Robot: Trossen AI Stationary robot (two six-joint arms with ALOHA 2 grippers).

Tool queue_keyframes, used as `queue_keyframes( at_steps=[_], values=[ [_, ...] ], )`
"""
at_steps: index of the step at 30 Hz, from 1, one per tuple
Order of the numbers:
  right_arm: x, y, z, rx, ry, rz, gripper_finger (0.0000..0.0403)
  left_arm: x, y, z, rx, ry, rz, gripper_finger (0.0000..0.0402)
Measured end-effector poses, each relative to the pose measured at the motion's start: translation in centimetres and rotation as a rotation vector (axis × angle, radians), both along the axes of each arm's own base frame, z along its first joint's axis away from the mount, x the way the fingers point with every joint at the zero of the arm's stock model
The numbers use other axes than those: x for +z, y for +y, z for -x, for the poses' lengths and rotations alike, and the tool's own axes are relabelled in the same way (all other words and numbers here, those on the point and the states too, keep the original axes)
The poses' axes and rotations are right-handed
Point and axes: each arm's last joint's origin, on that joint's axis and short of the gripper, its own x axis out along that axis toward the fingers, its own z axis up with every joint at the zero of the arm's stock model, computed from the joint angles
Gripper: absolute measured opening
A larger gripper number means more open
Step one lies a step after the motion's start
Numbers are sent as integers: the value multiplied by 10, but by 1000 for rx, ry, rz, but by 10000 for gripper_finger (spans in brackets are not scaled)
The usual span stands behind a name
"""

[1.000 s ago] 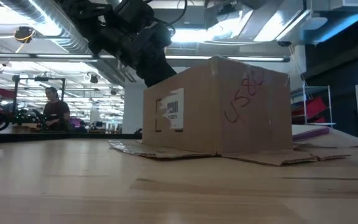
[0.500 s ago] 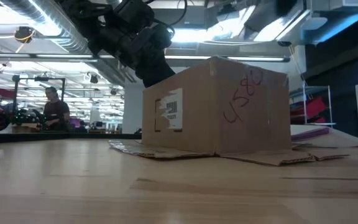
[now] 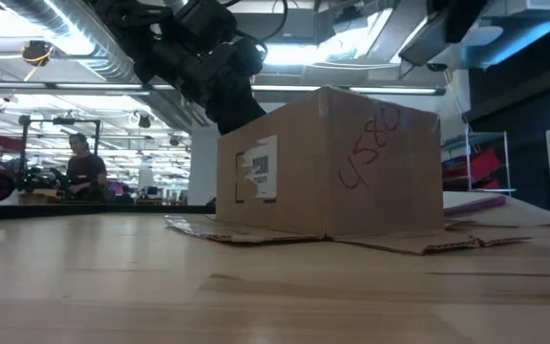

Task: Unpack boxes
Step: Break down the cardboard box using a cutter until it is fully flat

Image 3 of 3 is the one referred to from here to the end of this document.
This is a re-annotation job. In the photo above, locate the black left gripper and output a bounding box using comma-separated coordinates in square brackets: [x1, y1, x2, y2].
[134, 0, 267, 137]

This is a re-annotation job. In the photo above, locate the brown Sephora cardboard box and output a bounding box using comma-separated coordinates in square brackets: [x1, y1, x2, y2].
[163, 85, 534, 257]

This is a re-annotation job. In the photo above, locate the purple-edged mesh zip pouch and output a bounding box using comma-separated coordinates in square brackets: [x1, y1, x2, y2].
[443, 190, 550, 228]

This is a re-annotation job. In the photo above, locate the white pillar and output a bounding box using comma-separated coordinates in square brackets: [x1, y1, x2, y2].
[187, 124, 222, 207]

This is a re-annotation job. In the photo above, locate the grey ceiling unit box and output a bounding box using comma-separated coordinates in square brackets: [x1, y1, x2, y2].
[282, 7, 317, 39]

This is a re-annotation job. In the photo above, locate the long ceiling light bar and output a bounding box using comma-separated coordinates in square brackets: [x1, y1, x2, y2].
[0, 81, 448, 97]

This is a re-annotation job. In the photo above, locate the person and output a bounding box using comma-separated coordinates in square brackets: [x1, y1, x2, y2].
[59, 132, 109, 202]

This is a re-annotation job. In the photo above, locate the small plain cardboard box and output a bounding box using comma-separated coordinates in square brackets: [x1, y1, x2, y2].
[19, 189, 61, 206]

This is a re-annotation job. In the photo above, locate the white wire shelf rack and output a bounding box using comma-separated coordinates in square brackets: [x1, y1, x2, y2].
[440, 124, 518, 197]

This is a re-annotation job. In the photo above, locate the black table frame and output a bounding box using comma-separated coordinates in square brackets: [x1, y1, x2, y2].
[0, 204, 550, 224]

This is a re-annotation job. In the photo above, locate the black yellow cable reel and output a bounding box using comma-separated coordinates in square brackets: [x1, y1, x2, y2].
[21, 40, 55, 68]

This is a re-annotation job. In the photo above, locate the black gantry frame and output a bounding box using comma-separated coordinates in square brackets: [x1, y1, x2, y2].
[17, 116, 103, 205]

